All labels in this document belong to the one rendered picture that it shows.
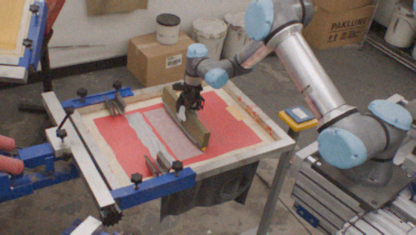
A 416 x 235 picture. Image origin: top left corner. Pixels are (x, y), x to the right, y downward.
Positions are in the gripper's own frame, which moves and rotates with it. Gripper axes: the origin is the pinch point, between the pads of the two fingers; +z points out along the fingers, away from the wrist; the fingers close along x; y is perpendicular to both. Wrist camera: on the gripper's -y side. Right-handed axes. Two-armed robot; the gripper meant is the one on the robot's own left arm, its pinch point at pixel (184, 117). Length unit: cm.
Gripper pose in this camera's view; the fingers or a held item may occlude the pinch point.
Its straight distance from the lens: 195.0
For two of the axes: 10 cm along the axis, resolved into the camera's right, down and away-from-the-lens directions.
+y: 4.7, 6.2, -6.3
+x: 8.8, -2.5, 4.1
